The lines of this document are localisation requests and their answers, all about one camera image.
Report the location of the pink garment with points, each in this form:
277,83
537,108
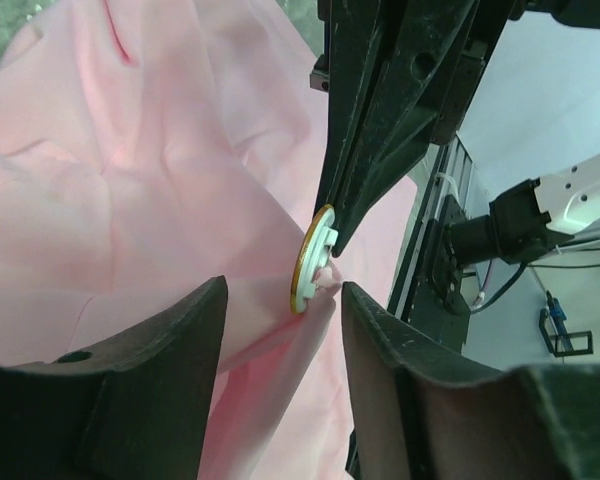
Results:
148,146

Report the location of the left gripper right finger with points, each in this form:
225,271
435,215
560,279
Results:
422,411

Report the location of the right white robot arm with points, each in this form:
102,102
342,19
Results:
525,222

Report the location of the black rectangular frame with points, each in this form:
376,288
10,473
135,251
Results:
559,342

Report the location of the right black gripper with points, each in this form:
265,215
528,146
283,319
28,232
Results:
399,76

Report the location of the yellow round brooch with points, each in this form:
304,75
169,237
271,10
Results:
313,255

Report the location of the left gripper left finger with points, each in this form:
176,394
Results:
134,406

